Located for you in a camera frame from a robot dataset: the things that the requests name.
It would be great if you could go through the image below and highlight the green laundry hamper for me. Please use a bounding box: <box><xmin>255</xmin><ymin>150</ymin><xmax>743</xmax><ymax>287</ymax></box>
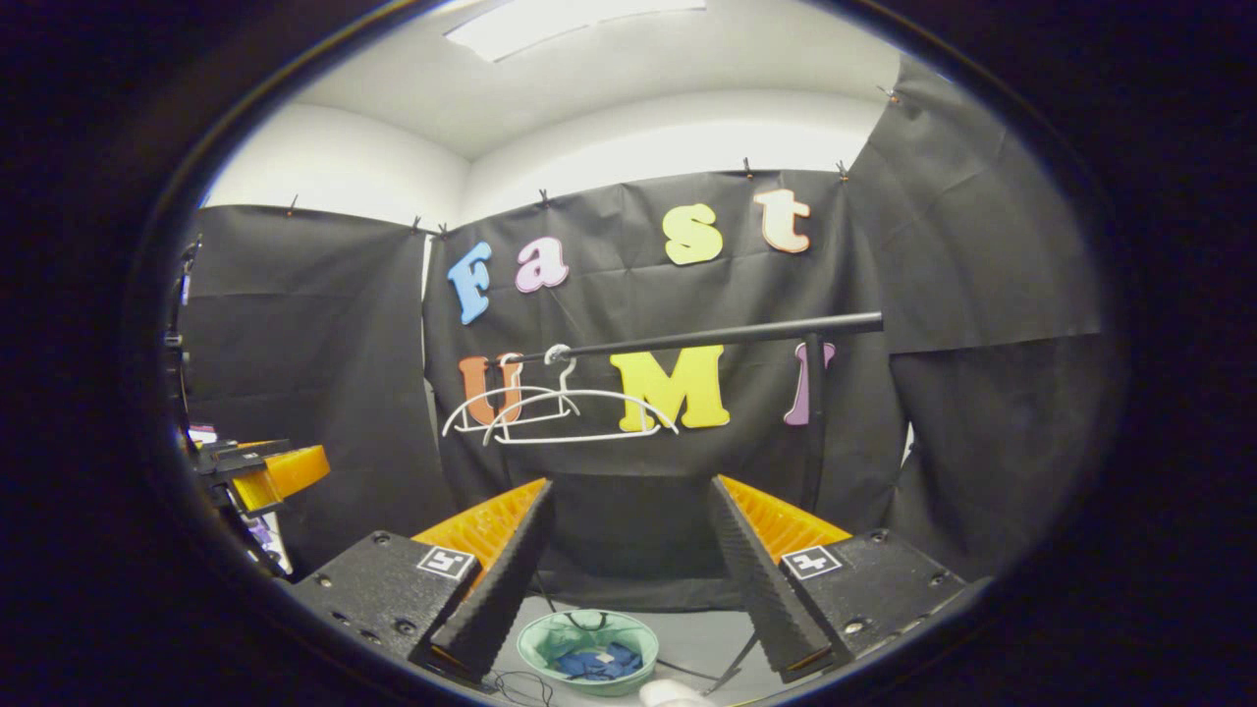
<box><xmin>517</xmin><ymin>609</ymin><xmax>661</xmax><ymax>698</ymax></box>

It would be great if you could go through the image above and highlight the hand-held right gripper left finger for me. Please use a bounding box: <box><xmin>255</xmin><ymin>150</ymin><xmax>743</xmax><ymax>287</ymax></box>
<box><xmin>292</xmin><ymin>478</ymin><xmax>556</xmax><ymax>683</ymax></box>

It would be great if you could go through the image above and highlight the ceiling light panel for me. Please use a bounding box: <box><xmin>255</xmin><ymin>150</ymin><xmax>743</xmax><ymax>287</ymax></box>
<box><xmin>444</xmin><ymin>0</ymin><xmax>708</xmax><ymax>64</ymax></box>

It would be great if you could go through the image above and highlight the black backdrop cloth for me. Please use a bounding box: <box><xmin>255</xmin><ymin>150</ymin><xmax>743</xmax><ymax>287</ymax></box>
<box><xmin>177</xmin><ymin>54</ymin><xmax>1106</xmax><ymax>615</ymax></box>

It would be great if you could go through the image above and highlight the black clothes rack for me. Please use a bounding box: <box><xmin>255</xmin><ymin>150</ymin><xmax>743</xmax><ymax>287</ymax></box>
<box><xmin>488</xmin><ymin>312</ymin><xmax>885</xmax><ymax>695</ymax></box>

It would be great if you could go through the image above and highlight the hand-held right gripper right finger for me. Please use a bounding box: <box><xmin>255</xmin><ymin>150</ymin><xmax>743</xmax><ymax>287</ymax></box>
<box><xmin>707</xmin><ymin>475</ymin><xmax>971</xmax><ymax>685</ymax></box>

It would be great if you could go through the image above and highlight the dark vertical stand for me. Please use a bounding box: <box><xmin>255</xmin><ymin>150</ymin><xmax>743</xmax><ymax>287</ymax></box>
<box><xmin>162</xmin><ymin>234</ymin><xmax>204</xmax><ymax>438</ymax></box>

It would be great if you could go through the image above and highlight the white plastic clothes hanger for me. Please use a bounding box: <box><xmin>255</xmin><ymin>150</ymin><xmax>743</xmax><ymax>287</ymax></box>
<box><xmin>442</xmin><ymin>353</ymin><xmax>582</xmax><ymax>436</ymax></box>
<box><xmin>481</xmin><ymin>344</ymin><xmax>681</xmax><ymax>447</ymax></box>

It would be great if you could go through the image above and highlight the thin black cable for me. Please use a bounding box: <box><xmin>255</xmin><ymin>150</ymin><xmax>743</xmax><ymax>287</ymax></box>
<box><xmin>489</xmin><ymin>670</ymin><xmax>557</xmax><ymax>707</ymax></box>

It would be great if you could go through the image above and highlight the row of black cloth clips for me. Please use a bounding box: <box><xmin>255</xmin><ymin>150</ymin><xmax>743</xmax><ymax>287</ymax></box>
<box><xmin>285</xmin><ymin>86</ymin><xmax>900</xmax><ymax>240</ymax></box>

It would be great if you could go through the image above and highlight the blue jacket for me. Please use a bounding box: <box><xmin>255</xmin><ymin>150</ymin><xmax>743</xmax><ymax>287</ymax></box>
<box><xmin>555</xmin><ymin>642</ymin><xmax>645</xmax><ymax>683</ymax></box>

